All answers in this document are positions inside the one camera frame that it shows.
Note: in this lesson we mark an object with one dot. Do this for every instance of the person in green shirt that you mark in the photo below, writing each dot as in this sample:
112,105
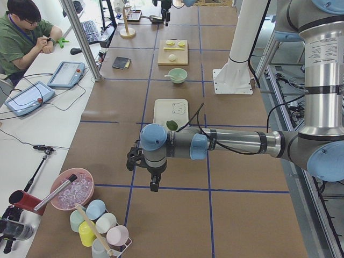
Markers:
24,35

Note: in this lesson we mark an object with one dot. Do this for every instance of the white wire cup rack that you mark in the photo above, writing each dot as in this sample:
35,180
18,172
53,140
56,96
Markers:
119,250

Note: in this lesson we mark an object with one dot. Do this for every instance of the light blue cup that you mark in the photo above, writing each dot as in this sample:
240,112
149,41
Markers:
95,209

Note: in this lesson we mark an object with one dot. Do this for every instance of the aluminium frame post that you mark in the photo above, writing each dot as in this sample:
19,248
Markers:
70,10

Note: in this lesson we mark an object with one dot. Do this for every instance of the pink cup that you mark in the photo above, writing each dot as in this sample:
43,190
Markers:
117,236

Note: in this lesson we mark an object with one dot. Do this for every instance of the black tray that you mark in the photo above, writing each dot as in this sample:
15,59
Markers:
134,16

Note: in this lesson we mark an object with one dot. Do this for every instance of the blue teach pendant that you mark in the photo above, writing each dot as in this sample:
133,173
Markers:
30,99
67,75

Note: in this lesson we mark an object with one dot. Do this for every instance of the far blue teach pendant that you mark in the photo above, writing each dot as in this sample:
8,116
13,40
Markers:
67,75

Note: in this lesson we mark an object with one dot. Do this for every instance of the light green cup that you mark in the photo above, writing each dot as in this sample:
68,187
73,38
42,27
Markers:
75,220

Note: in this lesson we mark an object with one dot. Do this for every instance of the wooden cutting board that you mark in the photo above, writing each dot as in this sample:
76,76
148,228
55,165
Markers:
173,53

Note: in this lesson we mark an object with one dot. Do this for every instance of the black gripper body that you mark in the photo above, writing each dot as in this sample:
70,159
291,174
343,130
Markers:
166,15
155,172

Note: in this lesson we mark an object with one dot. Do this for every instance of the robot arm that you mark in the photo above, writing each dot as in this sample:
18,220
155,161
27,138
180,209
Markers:
317,147
165,6

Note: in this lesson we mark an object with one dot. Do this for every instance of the black selfie stick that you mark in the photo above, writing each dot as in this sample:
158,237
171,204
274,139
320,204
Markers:
47,150

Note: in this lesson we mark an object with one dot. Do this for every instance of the near blue teach pendant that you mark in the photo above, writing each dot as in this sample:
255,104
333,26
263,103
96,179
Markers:
30,99

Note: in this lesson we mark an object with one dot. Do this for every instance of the wooden stick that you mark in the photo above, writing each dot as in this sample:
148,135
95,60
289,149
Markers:
109,251

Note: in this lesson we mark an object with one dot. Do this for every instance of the grey folded cloth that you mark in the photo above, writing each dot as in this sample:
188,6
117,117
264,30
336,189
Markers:
121,63

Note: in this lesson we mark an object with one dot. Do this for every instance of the green lime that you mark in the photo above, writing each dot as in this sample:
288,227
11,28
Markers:
171,125

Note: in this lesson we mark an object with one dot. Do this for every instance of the metal scoop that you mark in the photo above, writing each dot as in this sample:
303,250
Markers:
153,19

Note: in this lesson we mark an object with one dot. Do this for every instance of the cream bear tray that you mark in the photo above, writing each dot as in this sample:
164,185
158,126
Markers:
171,109

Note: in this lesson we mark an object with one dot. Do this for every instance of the yellow plastic knife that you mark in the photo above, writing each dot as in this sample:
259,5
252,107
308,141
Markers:
173,49

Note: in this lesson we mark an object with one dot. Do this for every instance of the pink ice bowl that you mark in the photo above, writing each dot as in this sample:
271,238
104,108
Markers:
79,191

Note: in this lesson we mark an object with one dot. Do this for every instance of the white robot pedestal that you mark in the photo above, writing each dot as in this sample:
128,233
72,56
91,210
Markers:
234,77

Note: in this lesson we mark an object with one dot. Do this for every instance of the wooden mug tree stand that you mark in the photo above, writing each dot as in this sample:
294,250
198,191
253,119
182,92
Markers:
127,32

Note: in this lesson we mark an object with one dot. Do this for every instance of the black computer mouse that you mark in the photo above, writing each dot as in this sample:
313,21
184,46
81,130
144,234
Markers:
74,51

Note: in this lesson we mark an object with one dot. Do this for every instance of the black keyboard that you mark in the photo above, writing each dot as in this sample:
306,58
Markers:
91,31

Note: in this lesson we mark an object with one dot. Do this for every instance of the white cup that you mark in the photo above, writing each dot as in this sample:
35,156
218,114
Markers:
106,222

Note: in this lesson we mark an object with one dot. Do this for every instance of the black camera on tripod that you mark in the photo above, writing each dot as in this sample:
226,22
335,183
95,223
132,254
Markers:
12,229

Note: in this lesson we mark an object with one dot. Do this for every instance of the grey cup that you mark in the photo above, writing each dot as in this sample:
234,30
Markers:
97,250

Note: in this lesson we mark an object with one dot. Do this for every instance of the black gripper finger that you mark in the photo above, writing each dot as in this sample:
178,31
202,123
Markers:
155,182

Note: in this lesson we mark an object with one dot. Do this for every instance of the yellow cup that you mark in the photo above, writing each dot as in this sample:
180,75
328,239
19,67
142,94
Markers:
86,234

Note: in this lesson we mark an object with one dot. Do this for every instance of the light green bowl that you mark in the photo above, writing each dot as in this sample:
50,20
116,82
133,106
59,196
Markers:
180,73

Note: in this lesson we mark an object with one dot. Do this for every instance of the red cup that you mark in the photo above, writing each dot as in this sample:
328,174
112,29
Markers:
25,201

